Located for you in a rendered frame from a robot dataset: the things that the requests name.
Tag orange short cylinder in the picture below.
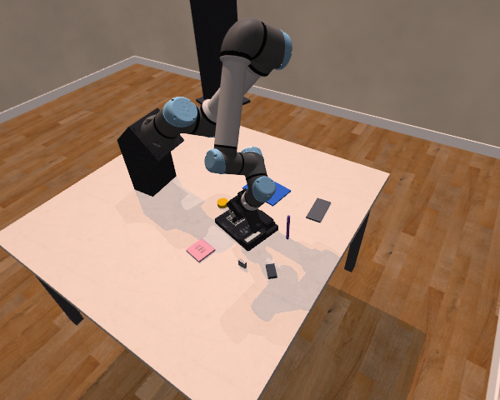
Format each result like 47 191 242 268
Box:
217 198 228 208

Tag pink sticky note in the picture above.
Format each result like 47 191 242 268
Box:
186 238 216 263

